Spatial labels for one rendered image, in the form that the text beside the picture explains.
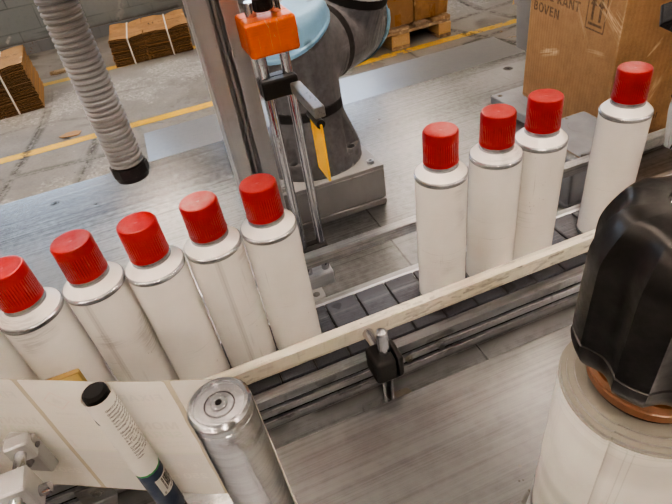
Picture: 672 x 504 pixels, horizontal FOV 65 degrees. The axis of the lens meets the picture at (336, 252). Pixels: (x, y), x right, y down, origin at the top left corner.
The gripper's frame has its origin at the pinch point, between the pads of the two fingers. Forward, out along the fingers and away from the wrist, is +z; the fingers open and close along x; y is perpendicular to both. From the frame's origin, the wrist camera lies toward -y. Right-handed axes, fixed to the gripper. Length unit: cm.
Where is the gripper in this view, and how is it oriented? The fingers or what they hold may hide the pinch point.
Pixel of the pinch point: (669, 135)
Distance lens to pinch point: 73.4
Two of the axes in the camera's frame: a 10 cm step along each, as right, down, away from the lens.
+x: 8.7, 1.0, 4.9
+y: 3.6, 5.6, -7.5
